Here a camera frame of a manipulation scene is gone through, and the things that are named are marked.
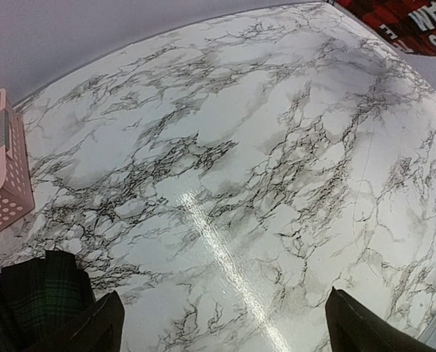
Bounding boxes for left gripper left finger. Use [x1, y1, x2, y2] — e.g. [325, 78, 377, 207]
[27, 291, 125, 351]

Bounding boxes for red black plaid garment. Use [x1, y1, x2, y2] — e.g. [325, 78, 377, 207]
[335, 0, 436, 57]

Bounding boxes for dark green plaid garment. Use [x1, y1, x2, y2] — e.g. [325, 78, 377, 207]
[0, 251, 95, 351]

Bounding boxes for pink plastic laundry basket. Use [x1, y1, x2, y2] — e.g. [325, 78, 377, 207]
[0, 89, 34, 232]

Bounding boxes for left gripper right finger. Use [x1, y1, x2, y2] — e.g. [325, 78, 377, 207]
[325, 288, 436, 352]

